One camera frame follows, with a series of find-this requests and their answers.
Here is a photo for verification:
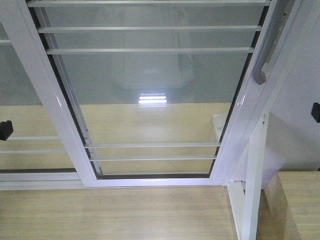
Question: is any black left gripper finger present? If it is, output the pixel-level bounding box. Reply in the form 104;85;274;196
0;120;13;141

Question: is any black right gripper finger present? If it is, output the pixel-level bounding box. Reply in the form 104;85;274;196
311;102;320;123

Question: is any white framed sliding glass door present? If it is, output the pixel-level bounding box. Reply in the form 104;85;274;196
4;0;305;188

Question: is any fixed white glass door panel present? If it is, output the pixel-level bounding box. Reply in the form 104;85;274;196
0;0;94;191

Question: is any white triangular support brace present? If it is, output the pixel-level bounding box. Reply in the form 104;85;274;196
212;112;228;143

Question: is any light wooden box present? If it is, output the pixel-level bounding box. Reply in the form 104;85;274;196
264;171;320;240

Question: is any light wooden floor board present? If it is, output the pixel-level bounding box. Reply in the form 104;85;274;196
0;103;237;240

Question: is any silver door handle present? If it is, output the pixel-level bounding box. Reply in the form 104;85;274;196
252;0;294;85

